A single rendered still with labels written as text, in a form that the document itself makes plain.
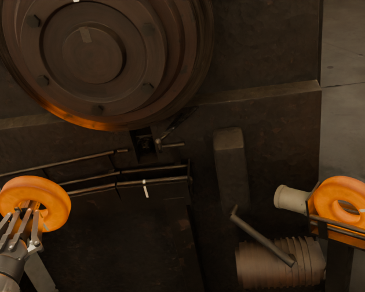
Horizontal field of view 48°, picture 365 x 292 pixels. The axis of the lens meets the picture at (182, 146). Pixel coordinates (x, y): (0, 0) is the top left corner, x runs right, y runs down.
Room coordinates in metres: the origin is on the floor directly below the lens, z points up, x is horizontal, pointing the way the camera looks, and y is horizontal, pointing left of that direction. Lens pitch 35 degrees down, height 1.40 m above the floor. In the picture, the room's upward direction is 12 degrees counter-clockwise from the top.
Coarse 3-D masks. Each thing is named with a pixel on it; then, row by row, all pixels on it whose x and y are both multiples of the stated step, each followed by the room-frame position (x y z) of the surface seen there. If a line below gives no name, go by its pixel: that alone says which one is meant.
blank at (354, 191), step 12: (324, 180) 0.68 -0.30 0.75; (336, 180) 0.65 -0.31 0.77; (348, 180) 0.63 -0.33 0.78; (324, 192) 0.65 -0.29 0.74; (336, 192) 0.63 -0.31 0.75; (348, 192) 0.61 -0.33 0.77; (360, 192) 0.60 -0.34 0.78; (324, 204) 0.65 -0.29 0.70; (336, 204) 0.65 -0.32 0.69; (360, 204) 0.59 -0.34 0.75; (324, 216) 0.65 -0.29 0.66; (336, 216) 0.63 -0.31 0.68; (348, 216) 0.63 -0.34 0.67; (360, 216) 0.59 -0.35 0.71
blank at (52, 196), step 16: (32, 176) 0.71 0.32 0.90; (0, 192) 0.70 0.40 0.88; (16, 192) 0.69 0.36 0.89; (32, 192) 0.68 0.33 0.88; (48, 192) 0.68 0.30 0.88; (64, 192) 0.70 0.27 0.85; (0, 208) 0.70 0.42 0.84; (48, 208) 0.68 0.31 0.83; (64, 208) 0.68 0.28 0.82; (48, 224) 0.69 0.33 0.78
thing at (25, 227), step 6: (30, 210) 0.66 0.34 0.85; (24, 216) 0.64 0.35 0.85; (30, 216) 0.64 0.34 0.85; (24, 222) 0.63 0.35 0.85; (30, 222) 0.63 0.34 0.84; (24, 228) 0.61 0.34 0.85; (30, 228) 0.63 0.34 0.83; (18, 234) 0.59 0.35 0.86; (24, 234) 0.60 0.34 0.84; (12, 240) 0.58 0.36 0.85; (18, 240) 0.58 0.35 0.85; (24, 240) 0.59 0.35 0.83; (12, 246) 0.56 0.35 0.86
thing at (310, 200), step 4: (316, 184) 0.70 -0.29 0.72; (320, 184) 0.71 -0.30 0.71; (316, 188) 0.69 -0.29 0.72; (312, 192) 0.68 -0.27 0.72; (308, 196) 0.67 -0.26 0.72; (312, 196) 0.67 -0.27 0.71; (308, 200) 0.66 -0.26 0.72; (312, 200) 0.67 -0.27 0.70; (308, 204) 0.66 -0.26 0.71; (312, 204) 0.67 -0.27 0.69; (308, 208) 0.65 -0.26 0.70; (312, 208) 0.67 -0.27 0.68; (308, 212) 0.65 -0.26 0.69; (312, 212) 0.66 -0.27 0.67; (316, 212) 0.68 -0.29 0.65; (308, 216) 0.65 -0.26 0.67; (308, 220) 0.65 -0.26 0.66; (308, 224) 0.65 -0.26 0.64; (312, 228) 0.65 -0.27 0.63
